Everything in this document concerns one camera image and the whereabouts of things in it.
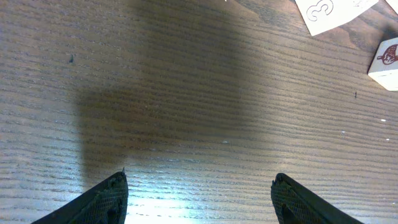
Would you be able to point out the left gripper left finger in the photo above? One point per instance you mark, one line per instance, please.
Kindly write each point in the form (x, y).
(105, 203)

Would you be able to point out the white block red side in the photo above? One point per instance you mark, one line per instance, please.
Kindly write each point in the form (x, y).
(323, 15)

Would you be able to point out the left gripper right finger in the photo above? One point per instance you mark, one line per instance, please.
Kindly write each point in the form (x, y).
(294, 203)

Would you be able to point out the pale yellow printed block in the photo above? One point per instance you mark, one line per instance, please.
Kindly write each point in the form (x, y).
(383, 68)

